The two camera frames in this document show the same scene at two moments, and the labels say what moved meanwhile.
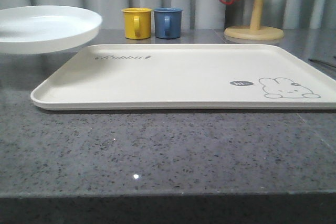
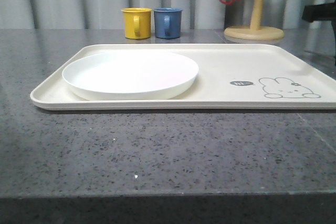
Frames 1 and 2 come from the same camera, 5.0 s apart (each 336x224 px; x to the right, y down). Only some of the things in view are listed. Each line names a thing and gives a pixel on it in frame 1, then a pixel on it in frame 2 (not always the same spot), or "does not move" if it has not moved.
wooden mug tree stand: (255, 32) does not move
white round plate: (45, 29) to (131, 75)
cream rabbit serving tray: (185, 76) does not move
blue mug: (167, 22) does not move
